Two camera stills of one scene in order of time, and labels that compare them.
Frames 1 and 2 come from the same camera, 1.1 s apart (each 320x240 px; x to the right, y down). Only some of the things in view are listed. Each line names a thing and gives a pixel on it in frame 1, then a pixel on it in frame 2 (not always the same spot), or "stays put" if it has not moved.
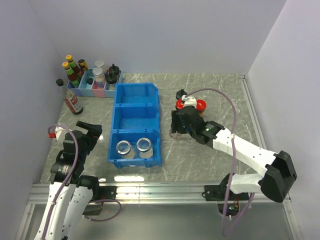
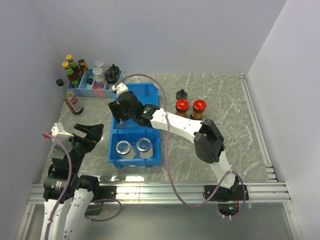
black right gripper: [175, 118] to [115, 108]
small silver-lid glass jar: [124, 148] stays put
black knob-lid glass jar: [180, 133] to [123, 125]
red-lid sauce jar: [179, 104] stays put
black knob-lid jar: [180, 93] stays put
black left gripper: [94, 132] stays put
